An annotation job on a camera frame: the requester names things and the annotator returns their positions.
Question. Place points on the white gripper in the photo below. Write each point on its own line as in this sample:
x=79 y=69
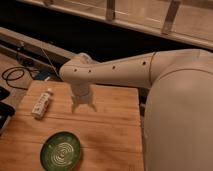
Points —
x=82 y=94

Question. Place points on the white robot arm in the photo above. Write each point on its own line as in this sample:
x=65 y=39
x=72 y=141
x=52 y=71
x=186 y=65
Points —
x=178 y=119

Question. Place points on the blue object behind table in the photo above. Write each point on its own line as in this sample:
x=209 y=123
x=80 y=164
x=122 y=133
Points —
x=42 y=75

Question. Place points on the black device at left edge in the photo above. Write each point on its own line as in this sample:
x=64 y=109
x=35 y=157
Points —
x=6 y=111

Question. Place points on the metal floor rail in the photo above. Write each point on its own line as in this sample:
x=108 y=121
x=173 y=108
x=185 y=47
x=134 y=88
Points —
x=57 y=55

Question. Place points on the wooden shelf frame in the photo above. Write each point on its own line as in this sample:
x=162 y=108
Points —
x=187 y=21

